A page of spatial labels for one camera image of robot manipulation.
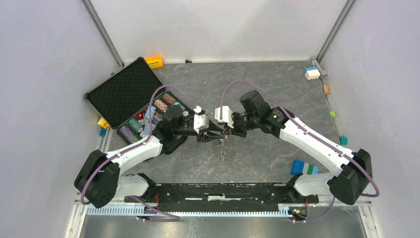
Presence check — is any black poker chip case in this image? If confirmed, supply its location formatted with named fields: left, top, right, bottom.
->
left=85, top=57, right=195, bottom=154

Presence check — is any small teal cube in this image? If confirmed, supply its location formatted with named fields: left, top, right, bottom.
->
left=339, top=135, right=348, bottom=145

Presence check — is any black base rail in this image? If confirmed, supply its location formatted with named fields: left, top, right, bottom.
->
left=140, top=182, right=319, bottom=212

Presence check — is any blue white toy block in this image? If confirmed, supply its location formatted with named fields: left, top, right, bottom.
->
left=304, top=66, right=321, bottom=80

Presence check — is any small brown wooden block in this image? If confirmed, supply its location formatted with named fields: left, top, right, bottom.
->
left=323, top=85, right=330, bottom=96

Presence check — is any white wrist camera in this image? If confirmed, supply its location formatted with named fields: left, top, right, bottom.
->
left=214, top=106, right=234, bottom=128
left=193, top=114, right=210, bottom=134

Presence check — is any large metal keyring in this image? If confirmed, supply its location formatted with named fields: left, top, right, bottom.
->
left=220, top=137, right=227, bottom=161

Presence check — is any yellow orange blue block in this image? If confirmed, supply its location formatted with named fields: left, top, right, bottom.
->
left=97, top=117, right=109, bottom=137

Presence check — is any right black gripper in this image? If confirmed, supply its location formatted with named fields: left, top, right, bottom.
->
left=224, top=112, right=259, bottom=138

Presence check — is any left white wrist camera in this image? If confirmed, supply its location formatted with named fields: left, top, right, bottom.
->
left=193, top=114, right=210, bottom=134

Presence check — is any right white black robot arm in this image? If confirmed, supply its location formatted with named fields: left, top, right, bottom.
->
left=214, top=90, right=372, bottom=205

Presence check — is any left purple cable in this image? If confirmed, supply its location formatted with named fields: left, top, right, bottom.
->
left=80, top=84, right=203, bottom=223

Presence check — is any blue green white block stack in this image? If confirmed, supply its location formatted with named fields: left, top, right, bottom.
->
left=290, top=159, right=319, bottom=175

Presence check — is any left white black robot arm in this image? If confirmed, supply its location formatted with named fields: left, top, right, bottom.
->
left=74, top=106, right=233, bottom=208

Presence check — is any orange toy block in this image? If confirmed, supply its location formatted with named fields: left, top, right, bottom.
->
left=145, top=56, right=163, bottom=69

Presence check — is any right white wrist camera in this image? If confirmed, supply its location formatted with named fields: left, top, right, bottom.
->
left=214, top=106, right=234, bottom=128

